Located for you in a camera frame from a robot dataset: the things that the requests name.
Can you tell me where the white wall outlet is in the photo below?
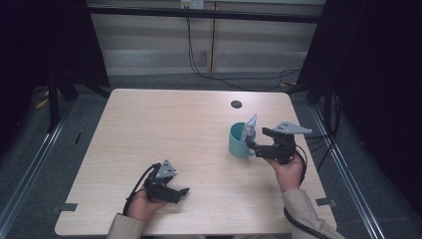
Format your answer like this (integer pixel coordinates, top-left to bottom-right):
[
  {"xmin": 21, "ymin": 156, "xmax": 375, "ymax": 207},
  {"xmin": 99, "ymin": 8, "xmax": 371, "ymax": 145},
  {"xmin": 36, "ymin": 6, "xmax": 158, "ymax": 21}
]
[{"xmin": 180, "ymin": 0, "xmax": 205, "ymax": 10}]

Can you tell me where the person's left hand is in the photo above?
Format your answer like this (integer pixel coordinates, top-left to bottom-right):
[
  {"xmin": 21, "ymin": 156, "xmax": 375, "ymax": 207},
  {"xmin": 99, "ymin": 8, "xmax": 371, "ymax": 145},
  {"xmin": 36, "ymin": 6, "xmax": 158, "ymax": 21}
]
[{"xmin": 126, "ymin": 189, "xmax": 167, "ymax": 223}]

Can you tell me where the dark curtain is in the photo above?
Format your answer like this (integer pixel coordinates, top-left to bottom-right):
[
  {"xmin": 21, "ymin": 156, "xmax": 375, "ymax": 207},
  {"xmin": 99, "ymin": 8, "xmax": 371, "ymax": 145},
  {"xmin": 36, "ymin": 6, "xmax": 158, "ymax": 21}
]
[
  {"xmin": 296, "ymin": 0, "xmax": 422, "ymax": 217},
  {"xmin": 0, "ymin": 0, "xmax": 111, "ymax": 147}
]

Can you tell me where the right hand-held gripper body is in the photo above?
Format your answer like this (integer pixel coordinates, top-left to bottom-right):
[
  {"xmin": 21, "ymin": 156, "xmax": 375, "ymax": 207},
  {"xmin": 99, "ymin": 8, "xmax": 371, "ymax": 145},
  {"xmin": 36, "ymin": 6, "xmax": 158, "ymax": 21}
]
[{"xmin": 270, "ymin": 119, "xmax": 314, "ymax": 166}]

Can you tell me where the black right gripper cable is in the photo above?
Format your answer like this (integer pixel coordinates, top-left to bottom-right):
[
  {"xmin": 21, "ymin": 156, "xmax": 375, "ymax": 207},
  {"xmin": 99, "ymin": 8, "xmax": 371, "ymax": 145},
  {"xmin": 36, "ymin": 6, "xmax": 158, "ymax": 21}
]
[{"xmin": 283, "ymin": 144, "xmax": 333, "ymax": 239}]

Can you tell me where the yellow floor item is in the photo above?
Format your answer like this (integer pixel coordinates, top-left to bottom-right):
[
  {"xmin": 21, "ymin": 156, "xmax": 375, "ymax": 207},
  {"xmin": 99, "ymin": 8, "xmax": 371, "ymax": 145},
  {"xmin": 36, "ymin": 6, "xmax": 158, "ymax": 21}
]
[{"xmin": 33, "ymin": 90, "xmax": 50, "ymax": 111}]

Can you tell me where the grey tape strip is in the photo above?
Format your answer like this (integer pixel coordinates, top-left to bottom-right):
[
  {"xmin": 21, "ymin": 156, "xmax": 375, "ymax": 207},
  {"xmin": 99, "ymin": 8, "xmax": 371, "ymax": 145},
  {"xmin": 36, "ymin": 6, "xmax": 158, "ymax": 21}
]
[
  {"xmin": 315, "ymin": 197, "xmax": 337, "ymax": 207},
  {"xmin": 50, "ymin": 202, "xmax": 79, "ymax": 213}
]

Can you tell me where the grey pointed tube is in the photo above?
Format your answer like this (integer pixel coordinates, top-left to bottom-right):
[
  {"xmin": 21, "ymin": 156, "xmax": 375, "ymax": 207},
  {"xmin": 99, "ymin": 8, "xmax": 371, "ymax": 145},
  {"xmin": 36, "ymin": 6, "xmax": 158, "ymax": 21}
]
[{"xmin": 239, "ymin": 114, "xmax": 259, "ymax": 143}]

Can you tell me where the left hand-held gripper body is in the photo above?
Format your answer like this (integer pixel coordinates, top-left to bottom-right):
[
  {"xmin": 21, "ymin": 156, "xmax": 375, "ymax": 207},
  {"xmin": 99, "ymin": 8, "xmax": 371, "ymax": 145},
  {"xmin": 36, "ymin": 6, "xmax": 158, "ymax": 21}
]
[{"xmin": 144, "ymin": 158, "xmax": 183, "ymax": 202}]

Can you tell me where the teal cup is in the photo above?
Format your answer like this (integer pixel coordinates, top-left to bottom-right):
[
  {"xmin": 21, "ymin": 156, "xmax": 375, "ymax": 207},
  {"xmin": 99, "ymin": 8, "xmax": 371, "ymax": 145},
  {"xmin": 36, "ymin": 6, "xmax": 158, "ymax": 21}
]
[{"xmin": 228, "ymin": 121, "xmax": 258, "ymax": 159}]

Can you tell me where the person's right hand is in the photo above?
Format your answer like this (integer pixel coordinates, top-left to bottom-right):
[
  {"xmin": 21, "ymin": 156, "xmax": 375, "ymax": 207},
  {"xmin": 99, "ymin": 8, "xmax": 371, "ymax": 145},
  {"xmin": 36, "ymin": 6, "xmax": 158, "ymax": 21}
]
[{"xmin": 265, "ymin": 153, "xmax": 307, "ymax": 194}]

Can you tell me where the metal floor rail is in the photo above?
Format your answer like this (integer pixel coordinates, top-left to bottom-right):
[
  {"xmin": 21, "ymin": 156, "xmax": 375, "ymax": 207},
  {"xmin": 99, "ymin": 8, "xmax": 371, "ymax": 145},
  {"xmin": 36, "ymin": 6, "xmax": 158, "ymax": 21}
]
[
  {"xmin": 309, "ymin": 105, "xmax": 387, "ymax": 239},
  {"xmin": 0, "ymin": 99, "xmax": 77, "ymax": 232}
]

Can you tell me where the black metal stand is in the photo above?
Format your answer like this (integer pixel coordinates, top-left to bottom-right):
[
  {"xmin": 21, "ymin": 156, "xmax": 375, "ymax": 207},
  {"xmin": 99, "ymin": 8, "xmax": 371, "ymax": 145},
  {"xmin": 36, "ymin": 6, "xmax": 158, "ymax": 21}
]
[{"xmin": 46, "ymin": 63, "xmax": 113, "ymax": 134}]

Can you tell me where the black horizontal bar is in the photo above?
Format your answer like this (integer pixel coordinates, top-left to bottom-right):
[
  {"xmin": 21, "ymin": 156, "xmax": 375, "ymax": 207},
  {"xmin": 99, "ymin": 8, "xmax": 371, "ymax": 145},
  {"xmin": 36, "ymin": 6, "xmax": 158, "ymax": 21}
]
[{"xmin": 87, "ymin": 5, "xmax": 322, "ymax": 25}]

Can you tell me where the black floor cable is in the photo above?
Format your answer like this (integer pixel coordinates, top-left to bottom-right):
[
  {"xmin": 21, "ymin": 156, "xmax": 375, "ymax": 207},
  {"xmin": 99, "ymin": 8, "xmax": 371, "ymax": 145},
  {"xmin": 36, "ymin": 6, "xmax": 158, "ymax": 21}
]
[{"xmin": 185, "ymin": 15, "xmax": 302, "ymax": 93}]

